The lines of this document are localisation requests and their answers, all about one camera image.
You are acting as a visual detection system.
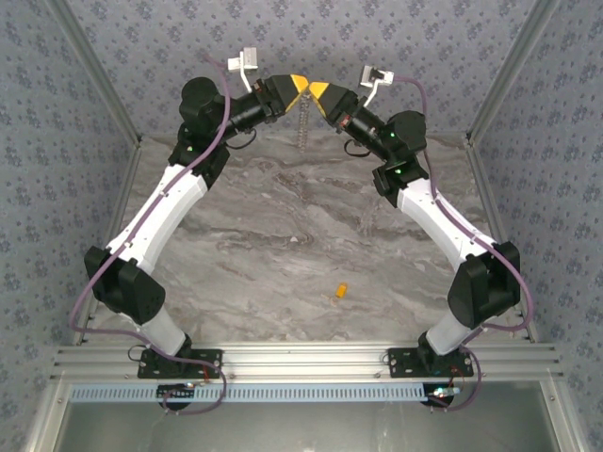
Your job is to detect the silver keyring with chain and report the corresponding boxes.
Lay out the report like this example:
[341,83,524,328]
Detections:
[295,91,315,155]

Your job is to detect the yellow capped key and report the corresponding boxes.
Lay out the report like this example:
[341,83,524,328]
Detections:
[321,281,350,307]

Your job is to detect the grey metal panel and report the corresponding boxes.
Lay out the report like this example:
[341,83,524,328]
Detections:
[56,399,562,452]

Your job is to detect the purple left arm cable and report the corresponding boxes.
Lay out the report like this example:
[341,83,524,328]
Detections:
[68,52,232,418]

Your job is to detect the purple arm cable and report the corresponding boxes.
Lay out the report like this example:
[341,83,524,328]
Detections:
[393,74,536,413]
[68,52,232,418]

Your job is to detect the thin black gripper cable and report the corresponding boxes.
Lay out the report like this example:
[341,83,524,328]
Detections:
[342,138,373,159]

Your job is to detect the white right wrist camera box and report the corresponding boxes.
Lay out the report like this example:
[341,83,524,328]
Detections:
[358,64,395,107]

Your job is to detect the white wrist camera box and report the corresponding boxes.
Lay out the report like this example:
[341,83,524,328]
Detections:
[358,64,395,107]
[227,46,260,93]

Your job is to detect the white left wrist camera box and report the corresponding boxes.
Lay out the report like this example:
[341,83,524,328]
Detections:
[227,46,260,93]

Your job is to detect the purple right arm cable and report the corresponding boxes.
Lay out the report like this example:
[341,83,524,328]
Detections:
[393,74,536,413]

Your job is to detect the aluminium corner post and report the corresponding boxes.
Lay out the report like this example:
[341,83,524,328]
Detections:
[46,0,143,150]
[464,0,562,147]

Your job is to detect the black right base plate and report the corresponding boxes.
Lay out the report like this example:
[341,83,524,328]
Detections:
[386,347,475,379]

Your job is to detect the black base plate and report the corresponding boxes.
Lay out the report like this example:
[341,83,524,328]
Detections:
[386,347,475,379]
[138,347,223,380]

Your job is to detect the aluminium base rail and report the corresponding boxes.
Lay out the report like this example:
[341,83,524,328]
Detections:
[50,342,565,381]

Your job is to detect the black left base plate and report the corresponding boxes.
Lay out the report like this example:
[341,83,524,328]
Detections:
[138,347,223,380]

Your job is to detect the grey slotted cable duct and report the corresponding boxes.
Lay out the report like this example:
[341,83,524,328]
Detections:
[69,381,428,405]

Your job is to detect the aluminium lower frame bar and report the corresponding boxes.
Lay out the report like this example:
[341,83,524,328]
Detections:
[23,379,72,452]
[539,379,585,452]

